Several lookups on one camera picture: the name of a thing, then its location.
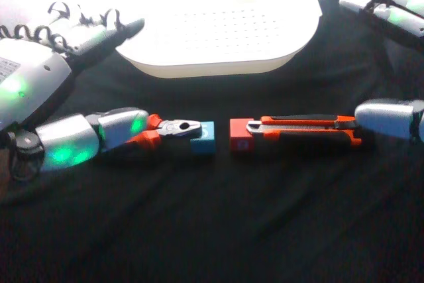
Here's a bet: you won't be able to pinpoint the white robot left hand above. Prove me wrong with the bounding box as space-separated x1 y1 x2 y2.
0 1 150 182

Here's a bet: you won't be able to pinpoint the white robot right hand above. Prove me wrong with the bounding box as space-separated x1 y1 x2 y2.
339 0 424 145

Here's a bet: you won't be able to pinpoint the orange-handled pliers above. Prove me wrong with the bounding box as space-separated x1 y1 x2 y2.
127 113 202 152

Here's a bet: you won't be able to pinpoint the white perforated plastic basket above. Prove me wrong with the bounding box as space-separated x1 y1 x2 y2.
115 0 323 76

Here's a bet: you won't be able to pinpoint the red number block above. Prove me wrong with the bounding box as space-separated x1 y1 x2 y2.
229 117 256 152

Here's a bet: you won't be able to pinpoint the blue number block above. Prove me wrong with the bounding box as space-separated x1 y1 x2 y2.
190 121 216 156

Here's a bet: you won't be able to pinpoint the black table cloth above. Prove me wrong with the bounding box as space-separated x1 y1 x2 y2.
0 0 424 283

